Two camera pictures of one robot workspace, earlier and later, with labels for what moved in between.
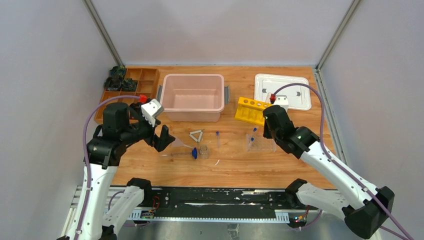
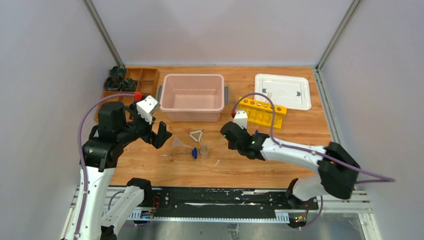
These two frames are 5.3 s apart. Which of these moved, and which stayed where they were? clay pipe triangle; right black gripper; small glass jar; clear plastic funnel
Moved: right black gripper
Stayed: small glass jar; clay pipe triangle; clear plastic funnel
